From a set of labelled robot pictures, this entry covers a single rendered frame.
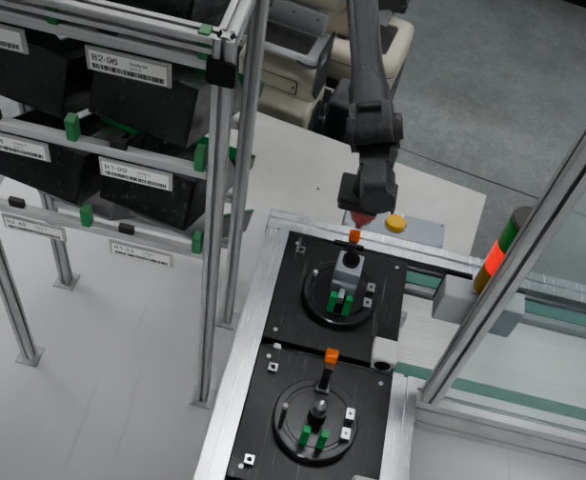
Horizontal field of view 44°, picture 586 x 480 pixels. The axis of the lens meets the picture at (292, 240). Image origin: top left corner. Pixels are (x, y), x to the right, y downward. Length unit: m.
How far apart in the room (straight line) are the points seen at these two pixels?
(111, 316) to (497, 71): 2.58
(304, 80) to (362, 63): 0.74
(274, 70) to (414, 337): 0.83
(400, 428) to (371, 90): 0.57
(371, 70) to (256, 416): 0.59
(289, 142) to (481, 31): 2.22
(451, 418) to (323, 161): 0.69
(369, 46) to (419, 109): 2.11
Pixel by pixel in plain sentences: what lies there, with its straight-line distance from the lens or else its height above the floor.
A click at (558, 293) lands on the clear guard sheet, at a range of 1.03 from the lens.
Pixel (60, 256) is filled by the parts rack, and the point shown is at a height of 0.96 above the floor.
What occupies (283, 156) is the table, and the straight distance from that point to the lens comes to 1.71.
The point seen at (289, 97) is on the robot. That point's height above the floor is 0.80.
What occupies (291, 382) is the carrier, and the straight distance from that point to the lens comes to 1.25.
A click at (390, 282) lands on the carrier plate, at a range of 1.39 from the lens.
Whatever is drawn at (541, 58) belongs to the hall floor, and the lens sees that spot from 3.81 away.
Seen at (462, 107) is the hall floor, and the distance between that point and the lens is 3.35.
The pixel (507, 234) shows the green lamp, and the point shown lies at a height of 1.39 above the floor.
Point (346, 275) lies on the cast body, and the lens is 1.25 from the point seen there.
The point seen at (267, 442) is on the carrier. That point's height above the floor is 0.97.
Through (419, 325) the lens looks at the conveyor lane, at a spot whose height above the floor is 0.92.
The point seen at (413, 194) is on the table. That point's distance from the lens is 1.70.
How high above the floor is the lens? 2.09
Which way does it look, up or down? 52 degrees down
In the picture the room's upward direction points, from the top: 12 degrees clockwise
